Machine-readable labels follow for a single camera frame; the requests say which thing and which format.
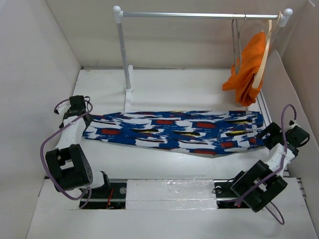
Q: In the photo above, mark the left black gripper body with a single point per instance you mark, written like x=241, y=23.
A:
x=89, y=122

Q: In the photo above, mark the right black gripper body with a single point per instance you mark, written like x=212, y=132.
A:
x=275, y=131

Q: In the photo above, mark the blue white red patterned trousers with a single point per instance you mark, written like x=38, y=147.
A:
x=195, y=132

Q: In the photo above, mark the grey metal hanger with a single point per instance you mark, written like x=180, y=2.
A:
x=236, y=43

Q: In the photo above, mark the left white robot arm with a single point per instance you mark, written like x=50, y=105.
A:
x=61, y=154

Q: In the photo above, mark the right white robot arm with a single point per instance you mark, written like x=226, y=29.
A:
x=259, y=185

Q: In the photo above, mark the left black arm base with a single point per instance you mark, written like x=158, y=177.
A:
x=113, y=198

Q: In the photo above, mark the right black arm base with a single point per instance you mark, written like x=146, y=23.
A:
x=225, y=196

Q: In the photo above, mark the orange garment on hanger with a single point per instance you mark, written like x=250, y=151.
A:
x=241, y=82

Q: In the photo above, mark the white clothes rack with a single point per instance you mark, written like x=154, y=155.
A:
x=279, y=20

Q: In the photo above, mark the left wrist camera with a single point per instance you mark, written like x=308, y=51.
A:
x=61, y=108

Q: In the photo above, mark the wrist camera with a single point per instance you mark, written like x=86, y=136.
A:
x=293, y=124
x=61, y=108

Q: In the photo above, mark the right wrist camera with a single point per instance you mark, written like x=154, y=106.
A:
x=293, y=124

